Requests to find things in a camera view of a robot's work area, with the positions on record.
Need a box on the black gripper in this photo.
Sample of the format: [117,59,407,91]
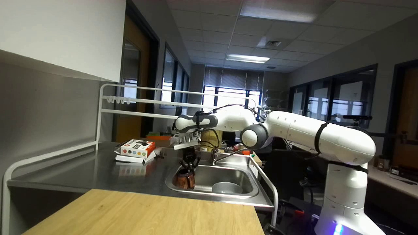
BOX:
[182,147,200,170]

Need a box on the brown ceramic mug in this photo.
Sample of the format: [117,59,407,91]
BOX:
[174,168,195,189]

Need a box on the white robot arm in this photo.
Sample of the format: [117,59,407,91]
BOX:
[174,107,386,235]

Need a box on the chrome sink faucet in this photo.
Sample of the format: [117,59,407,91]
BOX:
[212,150,233,166]

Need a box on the stainless steel sink basin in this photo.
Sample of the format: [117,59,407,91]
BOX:
[167,164,259,198]

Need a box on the yellow cylindrical container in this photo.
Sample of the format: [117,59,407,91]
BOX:
[202,129,221,151]

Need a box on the colourful boxed game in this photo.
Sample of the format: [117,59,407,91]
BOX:
[121,138,157,158]

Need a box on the white flat book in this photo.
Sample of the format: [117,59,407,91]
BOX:
[114,147,161,164]

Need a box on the wooden door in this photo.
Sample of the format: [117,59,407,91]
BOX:
[113,0,159,142]

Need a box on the office desk with items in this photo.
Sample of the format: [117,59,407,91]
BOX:
[369,158,418,198]

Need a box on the white metal rack frame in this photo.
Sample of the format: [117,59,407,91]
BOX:
[2,82,280,235]

